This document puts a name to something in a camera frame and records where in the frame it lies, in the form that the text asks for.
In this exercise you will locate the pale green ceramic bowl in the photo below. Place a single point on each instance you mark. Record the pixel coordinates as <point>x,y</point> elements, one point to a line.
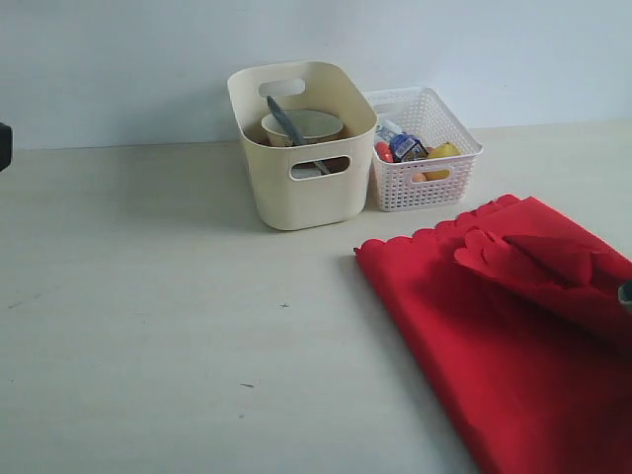
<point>277,137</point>

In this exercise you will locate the white perforated plastic basket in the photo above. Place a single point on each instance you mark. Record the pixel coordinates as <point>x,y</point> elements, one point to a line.
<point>422,112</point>

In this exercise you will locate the red scalloped cloth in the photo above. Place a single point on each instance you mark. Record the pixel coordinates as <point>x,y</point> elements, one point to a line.
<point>512,312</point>

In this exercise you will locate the yellow lemon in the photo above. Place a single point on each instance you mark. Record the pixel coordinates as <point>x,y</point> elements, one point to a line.
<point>447,149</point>

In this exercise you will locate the brown wooden plate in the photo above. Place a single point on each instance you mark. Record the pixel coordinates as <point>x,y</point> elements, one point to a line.
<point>333,165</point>

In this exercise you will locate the red sausage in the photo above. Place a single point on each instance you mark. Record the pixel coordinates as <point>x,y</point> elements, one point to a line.
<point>383,151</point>

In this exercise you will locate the silver table knife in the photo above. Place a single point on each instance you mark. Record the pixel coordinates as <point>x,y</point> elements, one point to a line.
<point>289,123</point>

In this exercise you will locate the stainless steel cup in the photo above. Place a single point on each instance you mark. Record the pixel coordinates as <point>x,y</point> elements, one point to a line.
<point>298,173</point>

